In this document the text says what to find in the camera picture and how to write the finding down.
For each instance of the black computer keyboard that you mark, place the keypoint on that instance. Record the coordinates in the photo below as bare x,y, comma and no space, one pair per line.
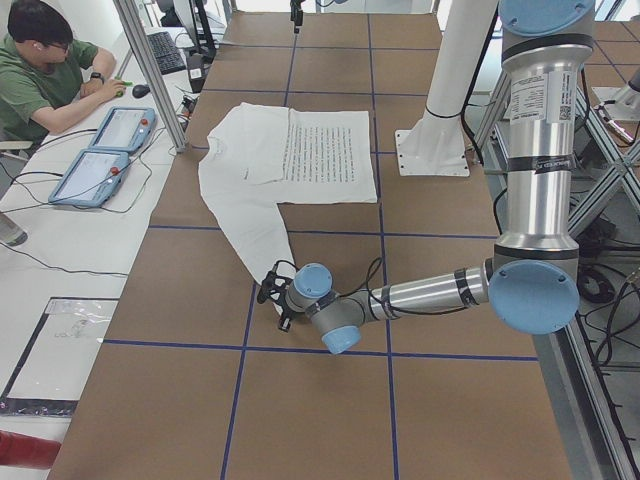
166,53

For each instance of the red cylinder object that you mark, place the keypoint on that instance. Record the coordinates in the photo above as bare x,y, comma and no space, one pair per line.
24,451

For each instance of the lower blue teach pendant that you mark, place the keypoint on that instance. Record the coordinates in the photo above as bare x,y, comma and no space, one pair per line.
92,179

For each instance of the aluminium side frame rail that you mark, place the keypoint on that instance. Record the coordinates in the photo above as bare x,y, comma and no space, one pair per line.
592,365

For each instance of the upper blue teach pendant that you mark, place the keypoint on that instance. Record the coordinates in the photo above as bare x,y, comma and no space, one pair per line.
124,129

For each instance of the green plastic tool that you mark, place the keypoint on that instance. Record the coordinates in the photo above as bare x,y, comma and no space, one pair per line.
125,84

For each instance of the seated person green shirt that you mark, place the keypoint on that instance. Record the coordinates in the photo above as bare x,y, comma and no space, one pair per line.
50,81

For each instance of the clear plastic sheet sleeve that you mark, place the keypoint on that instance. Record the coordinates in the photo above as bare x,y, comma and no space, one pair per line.
50,375

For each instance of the white long-sleeve printed shirt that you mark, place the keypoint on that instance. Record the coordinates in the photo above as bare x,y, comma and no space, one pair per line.
262,156

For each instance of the black computer mouse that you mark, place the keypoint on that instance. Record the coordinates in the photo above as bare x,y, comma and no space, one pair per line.
140,90

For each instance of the blue teach pendant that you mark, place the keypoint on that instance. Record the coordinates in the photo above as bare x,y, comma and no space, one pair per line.
124,129
92,179

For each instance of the aluminium frame post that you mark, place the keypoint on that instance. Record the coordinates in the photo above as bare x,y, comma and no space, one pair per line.
137,38

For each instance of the white camera mast pedestal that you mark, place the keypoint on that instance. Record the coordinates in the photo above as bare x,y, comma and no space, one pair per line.
435,146

